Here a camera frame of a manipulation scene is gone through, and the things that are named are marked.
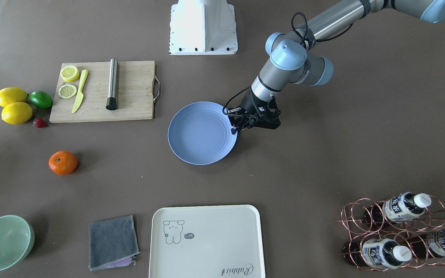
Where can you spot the cream rabbit tray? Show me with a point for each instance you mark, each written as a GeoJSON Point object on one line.
{"type": "Point", "coordinates": [223, 241]}

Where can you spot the yellow lemon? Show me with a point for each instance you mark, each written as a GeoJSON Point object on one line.
{"type": "Point", "coordinates": [16, 113]}
{"type": "Point", "coordinates": [11, 95]}

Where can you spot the steel muddler black tip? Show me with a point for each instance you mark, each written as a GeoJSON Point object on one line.
{"type": "Point", "coordinates": [111, 104]}

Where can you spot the lemon half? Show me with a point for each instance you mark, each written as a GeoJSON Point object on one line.
{"type": "Point", "coordinates": [70, 73]}
{"type": "Point", "coordinates": [67, 91]}

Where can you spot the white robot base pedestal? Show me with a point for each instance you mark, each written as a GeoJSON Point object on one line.
{"type": "Point", "coordinates": [203, 27]}

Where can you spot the copper wire bottle rack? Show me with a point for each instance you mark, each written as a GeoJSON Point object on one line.
{"type": "Point", "coordinates": [403, 231]}

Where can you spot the green bowl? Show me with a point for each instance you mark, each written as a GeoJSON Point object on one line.
{"type": "Point", "coordinates": [17, 238]}

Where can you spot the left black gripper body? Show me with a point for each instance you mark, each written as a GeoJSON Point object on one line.
{"type": "Point", "coordinates": [250, 102]}

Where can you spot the grey folded cloth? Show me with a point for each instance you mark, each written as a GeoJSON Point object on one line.
{"type": "Point", "coordinates": [113, 243]}

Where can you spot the tea bottle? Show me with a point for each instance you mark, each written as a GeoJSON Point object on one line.
{"type": "Point", "coordinates": [377, 254]}
{"type": "Point", "coordinates": [405, 206]}
{"type": "Point", "coordinates": [431, 245]}

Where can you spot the lemon half lower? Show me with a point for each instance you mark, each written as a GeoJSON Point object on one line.
{"type": "Point", "coordinates": [67, 91]}

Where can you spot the orange fruit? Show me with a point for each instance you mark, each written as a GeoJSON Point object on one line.
{"type": "Point", "coordinates": [63, 162]}

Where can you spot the yellow lemon lower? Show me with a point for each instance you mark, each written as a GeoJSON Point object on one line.
{"type": "Point", "coordinates": [16, 113]}

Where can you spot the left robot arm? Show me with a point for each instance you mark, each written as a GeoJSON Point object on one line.
{"type": "Point", "coordinates": [290, 61]}

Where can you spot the wooden cutting board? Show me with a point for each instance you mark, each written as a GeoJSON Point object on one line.
{"type": "Point", "coordinates": [135, 83]}

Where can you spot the blue plate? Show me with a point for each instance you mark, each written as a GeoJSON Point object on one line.
{"type": "Point", "coordinates": [201, 134]}

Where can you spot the yellow lemon upper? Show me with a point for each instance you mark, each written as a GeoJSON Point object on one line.
{"type": "Point", "coordinates": [11, 95]}

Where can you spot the green lime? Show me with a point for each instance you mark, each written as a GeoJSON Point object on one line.
{"type": "Point", "coordinates": [41, 99]}

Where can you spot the yellow plastic knife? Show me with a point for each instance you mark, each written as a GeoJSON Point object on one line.
{"type": "Point", "coordinates": [79, 94]}

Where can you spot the red strawberry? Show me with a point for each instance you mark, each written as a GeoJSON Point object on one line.
{"type": "Point", "coordinates": [39, 123]}

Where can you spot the lemon half upper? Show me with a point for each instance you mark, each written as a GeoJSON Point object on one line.
{"type": "Point", "coordinates": [70, 73]}

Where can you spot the tea bottle top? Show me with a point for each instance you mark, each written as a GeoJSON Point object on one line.
{"type": "Point", "coordinates": [405, 206]}

